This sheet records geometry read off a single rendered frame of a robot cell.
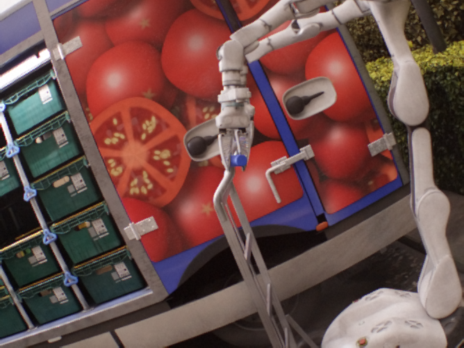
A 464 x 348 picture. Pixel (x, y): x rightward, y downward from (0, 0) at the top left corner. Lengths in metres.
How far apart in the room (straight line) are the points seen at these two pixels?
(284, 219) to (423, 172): 1.20
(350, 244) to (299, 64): 1.00
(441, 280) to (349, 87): 1.41
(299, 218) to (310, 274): 0.33
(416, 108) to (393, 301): 0.89
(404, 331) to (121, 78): 1.96
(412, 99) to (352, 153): 1.18
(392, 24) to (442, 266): 0.97
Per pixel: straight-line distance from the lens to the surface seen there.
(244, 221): 2.70
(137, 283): 3.57
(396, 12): 2.34
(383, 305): 2.71
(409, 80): 2.29
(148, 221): 3.31
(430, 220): 2.37
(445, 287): 2.48
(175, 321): 3.45
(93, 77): 3.31
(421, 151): 2.37
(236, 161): 2.00
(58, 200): 3.54
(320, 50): 3.39
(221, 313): 3.44
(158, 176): 3.29
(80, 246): 3.55
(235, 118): 2.04
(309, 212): 3.39
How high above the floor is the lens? 1.40
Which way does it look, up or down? 5 degrees down
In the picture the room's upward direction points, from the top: 24 degrees counter-clockwise
